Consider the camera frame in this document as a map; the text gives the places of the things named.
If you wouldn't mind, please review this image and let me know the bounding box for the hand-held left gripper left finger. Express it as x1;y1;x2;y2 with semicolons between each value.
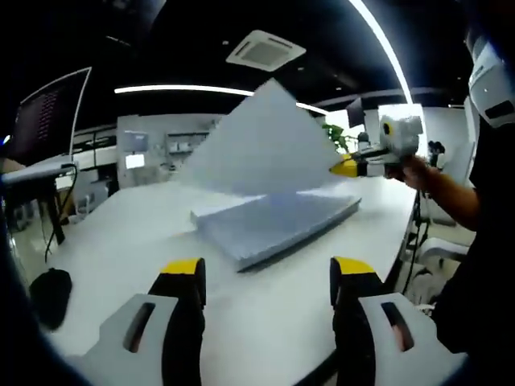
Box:
66;257;207;386

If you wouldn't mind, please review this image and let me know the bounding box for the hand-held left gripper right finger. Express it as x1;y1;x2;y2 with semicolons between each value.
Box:
329;256;470;386

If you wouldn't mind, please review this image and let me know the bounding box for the single white paper sheet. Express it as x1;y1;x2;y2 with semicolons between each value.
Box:
176;78;352;199

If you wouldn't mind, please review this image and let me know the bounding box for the person's right hand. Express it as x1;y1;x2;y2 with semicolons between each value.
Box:
385;154;435;191

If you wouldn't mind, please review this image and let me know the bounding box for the green leafy plant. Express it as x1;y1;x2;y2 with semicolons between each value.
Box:
321;123;352;156

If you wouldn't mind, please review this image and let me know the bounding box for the hanging black monitor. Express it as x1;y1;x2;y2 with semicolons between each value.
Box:
345;96;365;128

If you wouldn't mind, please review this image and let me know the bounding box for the white ceiling light strip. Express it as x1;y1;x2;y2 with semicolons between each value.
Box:
348;0;415;106
114;84;329;116

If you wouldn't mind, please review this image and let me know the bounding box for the white chest-worn device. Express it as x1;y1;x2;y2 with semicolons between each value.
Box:
464;23;515;128

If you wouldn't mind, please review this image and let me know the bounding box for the white office chair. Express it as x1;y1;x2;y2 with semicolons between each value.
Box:
418;236;472;267

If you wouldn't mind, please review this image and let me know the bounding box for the person's black shirt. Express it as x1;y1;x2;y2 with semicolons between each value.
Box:
433;116;515;386

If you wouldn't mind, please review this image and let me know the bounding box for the white ceiling air vent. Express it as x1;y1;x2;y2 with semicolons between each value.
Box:
225;29;307;73

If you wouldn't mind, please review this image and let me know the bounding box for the black laptop stand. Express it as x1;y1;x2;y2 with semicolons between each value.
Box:
2;176;68;246

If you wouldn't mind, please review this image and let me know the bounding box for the silver laptop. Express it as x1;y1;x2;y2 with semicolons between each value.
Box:
0;66;93;186

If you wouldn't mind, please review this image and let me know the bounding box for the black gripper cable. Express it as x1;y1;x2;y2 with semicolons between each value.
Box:
401;188;428;295

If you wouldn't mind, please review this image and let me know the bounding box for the black laptop cable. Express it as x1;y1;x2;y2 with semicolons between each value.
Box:
43;162;80;262

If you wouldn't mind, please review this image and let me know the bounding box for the white wall shelf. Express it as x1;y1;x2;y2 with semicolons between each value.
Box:
164;130;212;156

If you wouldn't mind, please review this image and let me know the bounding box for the small grey wall monitor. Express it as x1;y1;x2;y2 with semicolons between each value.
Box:
122;130;150;154

